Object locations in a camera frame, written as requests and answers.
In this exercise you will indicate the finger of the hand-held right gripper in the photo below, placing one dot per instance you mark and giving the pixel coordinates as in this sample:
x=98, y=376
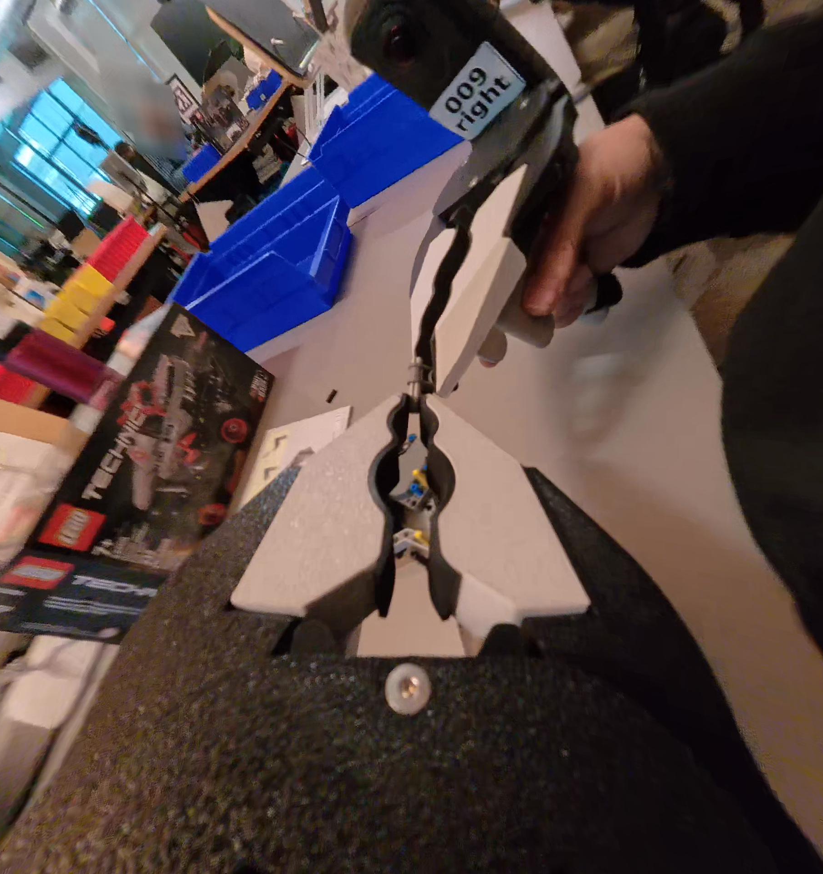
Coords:
x=483, y=300
x=425, y=273

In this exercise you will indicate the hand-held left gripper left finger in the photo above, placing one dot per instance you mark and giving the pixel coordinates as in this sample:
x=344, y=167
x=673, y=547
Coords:
x=309, y=539

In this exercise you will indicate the person's right forearm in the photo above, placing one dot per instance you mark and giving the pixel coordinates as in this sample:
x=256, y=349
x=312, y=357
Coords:
x=739, y=123

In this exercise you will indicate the black toy truck box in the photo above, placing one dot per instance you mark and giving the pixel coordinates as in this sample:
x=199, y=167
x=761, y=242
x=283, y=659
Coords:
x=220, y=119
x=158, y=437

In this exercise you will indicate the maroon plastic bin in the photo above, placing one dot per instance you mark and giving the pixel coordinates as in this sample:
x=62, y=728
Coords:
x=63, y=365

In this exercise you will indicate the small blue bin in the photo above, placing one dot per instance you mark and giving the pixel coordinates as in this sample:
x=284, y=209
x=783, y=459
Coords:
x=203, y=164
x=264, y=89

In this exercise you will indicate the red plastic bin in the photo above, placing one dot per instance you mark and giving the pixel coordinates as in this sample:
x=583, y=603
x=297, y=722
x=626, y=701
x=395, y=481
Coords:
x=121, y=246
x=5, y=386

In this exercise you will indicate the grey black toy brick assembly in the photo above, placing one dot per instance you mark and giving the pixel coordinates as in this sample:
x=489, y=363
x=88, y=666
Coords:
x=415, y=491

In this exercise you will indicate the grey toy connector piece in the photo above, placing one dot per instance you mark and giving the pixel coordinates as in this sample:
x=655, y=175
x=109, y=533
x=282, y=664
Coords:
x=418, y=382

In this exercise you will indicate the wooden display board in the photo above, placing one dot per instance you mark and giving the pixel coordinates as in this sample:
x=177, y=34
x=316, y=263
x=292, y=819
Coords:
x=268, y=34

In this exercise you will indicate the person's torso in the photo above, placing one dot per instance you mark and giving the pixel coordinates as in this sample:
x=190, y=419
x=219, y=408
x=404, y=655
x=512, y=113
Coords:
x=794, y=444

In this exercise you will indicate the white instruction booklet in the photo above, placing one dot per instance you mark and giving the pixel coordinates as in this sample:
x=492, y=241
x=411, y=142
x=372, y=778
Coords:
x=315, y=427

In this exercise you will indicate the blue plastic bin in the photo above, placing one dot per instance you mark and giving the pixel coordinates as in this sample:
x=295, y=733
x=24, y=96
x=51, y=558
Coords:
x=377, y=143
x=268, y=273

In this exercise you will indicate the brown cardboard box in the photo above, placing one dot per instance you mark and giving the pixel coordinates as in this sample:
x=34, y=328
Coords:
x=22, y=423

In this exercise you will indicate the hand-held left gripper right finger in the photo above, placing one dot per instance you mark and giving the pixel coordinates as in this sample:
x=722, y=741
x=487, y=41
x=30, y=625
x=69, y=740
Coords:
x=514, y=546

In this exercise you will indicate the yellow plastic bin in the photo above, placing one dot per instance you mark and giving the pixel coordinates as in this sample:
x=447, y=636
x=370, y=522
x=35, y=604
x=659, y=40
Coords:
x=83, y=293

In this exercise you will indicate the person's right hand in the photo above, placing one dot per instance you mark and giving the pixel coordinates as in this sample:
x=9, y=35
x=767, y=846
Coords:
x=602, y=205

